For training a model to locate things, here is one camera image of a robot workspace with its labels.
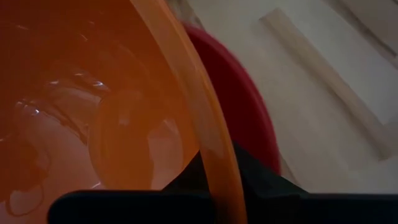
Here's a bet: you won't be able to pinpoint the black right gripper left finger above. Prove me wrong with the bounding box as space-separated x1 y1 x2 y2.
47 189 217 224

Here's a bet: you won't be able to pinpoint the nested rainbow bowls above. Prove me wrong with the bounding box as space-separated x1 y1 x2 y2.
182 23 282 177

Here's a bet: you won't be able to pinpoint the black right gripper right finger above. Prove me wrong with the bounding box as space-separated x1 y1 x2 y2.
162 142 398 224

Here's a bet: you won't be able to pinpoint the orange plastic bowl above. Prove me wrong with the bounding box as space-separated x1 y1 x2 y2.
0 0 249 224

